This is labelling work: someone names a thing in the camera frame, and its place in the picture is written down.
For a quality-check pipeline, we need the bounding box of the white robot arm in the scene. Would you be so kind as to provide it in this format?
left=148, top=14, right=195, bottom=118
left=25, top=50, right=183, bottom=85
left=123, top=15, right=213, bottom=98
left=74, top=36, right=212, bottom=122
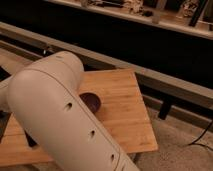
left=0, top=51, right=139, bottom=171

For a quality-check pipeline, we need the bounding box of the dark purple bowl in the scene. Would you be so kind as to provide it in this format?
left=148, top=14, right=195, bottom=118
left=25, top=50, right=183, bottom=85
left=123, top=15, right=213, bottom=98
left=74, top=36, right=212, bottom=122
left=80, top=92, right=101, bottom=113

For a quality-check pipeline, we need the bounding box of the black table leg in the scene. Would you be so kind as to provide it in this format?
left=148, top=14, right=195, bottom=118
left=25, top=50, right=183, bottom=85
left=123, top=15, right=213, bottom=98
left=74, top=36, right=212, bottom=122
left=128, top=153, right=137, bottom=163

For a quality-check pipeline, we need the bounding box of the black smartphone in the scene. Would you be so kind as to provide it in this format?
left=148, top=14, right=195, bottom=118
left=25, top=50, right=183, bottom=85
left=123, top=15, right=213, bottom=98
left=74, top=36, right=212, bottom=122
left=24, top=131, right=37, bottom=147

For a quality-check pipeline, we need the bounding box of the black chair at left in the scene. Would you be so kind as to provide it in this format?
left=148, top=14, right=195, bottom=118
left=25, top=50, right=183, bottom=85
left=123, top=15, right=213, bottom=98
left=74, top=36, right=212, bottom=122
left=0, top=67, right=10, bottom=142

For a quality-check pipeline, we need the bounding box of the black post under shelf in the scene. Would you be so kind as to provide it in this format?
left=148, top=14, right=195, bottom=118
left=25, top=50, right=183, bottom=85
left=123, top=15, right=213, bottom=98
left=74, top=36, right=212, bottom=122
left=158, top=100, right=172, bottom=120

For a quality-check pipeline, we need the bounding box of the black cable on right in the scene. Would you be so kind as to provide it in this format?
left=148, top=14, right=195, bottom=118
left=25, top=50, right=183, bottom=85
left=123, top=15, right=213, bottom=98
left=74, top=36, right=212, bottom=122
left=187, top=120, right=213, bottom=151

